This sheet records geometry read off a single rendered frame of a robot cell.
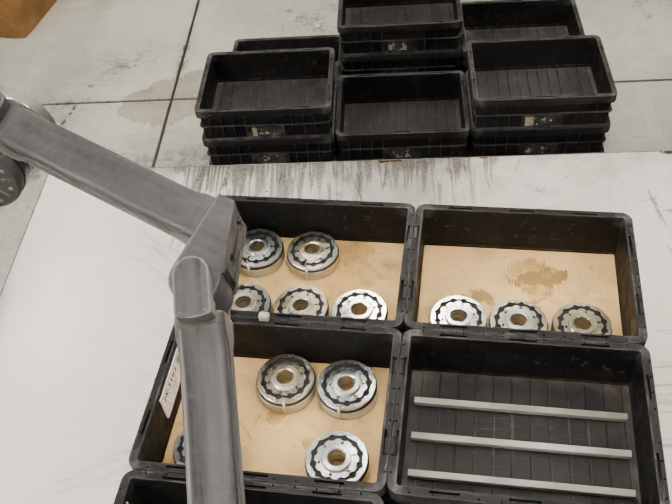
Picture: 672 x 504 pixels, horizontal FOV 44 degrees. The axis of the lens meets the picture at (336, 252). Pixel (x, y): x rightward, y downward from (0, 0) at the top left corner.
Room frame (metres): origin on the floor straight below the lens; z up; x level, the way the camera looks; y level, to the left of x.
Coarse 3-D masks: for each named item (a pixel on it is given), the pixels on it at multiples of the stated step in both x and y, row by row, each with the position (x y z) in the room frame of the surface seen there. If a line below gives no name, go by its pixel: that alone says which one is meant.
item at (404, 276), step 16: (368, 208) 1.13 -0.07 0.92; (384, 208) 1.12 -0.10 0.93; (400, 208) 1.12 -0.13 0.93; (400, 288) 0.92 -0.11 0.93; (400, 304) 0.88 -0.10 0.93; (288, 320) 0.88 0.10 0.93; (304, 320) 0.87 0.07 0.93; (320, 320) 0.87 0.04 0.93; (336, 320) 0.86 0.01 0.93; (352, 320) 0.86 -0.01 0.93; (368, 320) 0.85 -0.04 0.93; (384, 320) 0.85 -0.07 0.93; (400, 320) 0.85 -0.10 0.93
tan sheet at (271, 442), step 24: (240, 360) 0.87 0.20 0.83; (264, 360) 0.87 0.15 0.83; (240, 384) 0.82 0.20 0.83; (384, 384) 0.79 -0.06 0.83; (240, 408) 0.77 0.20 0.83; (264, 408) 0.77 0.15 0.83; (312, 408) 0.76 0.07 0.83; (384, 408) 0.74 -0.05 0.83; (240, 432) 0.73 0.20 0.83; (264, 432) 0.72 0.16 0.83; (288, 432) 0.71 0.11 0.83; (312, 432) 0.71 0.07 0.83; (360, 432) 0.70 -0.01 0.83; (168, 456) 0.70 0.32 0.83; (264, 456) 0.68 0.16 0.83; (288, 456) 0.67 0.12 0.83
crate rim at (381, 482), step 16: (240, 320) 0.89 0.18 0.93; (256, 320) 0.88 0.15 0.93; (272, 320) 0.88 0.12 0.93; (400, 336) 0.81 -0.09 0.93; (400, 352) 0.78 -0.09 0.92; (160, 368) 0.80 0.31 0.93; (160, 384) 0.77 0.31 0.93; (144, 416) 0.72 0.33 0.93; (384, 416) 0.67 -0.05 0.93; (144, 432) 0.69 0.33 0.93; (384, 432) 0.64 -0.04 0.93; (384, 448) 0.62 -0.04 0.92; (144, 464) 0.63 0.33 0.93; (160, 464) 0.63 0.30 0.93; (176, 464) 0.62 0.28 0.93; (384, 464) 0.58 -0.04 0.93; (256, 480) 0.58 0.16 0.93; (272, 480) 0.58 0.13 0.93; (288, 480) 0.58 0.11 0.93; (304, 480) 0.57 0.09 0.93; (320, 480) 0.57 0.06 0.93; (336, 480) 0.57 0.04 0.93; (384, 480) 0.56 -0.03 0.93
